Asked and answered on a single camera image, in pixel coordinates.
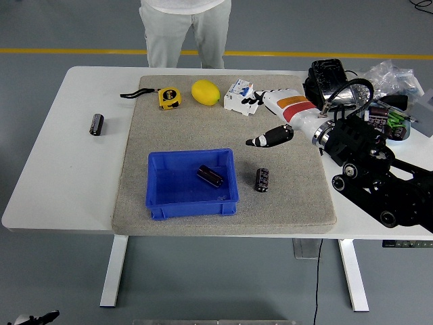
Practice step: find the brown cylindrical battery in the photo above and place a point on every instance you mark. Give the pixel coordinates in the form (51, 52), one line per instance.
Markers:
(209, 175)

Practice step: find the black battery with white print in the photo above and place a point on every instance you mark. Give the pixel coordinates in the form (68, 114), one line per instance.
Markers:
(262, 180)

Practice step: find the green plastic pieces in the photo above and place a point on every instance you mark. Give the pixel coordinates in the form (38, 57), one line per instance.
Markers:
(394, 120)

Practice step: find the blue plastic box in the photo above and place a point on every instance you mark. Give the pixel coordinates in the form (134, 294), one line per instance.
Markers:
(176, 193)

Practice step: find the yellow lemon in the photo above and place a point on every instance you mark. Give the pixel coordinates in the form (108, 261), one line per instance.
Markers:
(205, 92)

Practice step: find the black table control panel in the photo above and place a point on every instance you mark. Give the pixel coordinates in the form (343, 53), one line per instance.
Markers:
(407, 243)

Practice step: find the black pouch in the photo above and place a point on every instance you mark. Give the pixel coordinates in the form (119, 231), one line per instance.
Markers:
(394, 100)

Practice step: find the white circuit breaker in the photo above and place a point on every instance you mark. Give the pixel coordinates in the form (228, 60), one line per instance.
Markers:
(235, 98)

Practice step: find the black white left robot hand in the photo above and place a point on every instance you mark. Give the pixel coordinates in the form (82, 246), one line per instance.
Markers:
(23, 319)

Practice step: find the dark battery with grey stripe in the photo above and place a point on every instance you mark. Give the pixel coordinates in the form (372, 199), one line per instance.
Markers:
(96, 124)

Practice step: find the white table leg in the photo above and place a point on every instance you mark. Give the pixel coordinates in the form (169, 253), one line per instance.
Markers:
(113, 271)
(353, 274)

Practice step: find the black glossy case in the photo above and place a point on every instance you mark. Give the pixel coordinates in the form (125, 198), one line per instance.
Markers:
(326, 78)

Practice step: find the grey table bracket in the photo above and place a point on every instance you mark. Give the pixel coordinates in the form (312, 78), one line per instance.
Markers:
(306, 248)

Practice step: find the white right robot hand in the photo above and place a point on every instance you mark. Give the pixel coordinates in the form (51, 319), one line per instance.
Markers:
(294, 108)

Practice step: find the person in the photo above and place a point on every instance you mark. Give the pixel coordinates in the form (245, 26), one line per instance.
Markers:
(186, 30)

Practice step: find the brown capacitor in bowl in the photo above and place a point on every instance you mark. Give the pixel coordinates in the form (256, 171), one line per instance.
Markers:
(379, 112)

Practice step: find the light blue bowl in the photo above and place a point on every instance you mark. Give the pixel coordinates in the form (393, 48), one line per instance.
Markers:
(404, 140)

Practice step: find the clear plastic bag of screws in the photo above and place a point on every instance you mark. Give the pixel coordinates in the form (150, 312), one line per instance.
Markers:
(389, 79)

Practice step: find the yellow tape measure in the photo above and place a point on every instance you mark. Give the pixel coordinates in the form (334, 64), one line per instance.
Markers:
(169, 98)

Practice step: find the grey-brown mat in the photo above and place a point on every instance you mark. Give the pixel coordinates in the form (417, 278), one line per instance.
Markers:
(189, 132)

